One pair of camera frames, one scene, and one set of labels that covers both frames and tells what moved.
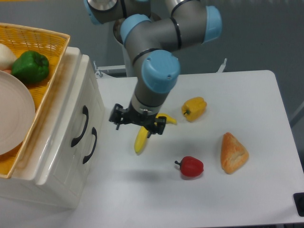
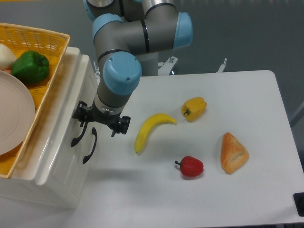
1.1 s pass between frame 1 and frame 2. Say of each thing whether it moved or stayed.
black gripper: moved
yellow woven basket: stayed
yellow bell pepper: stayed
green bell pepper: stayed
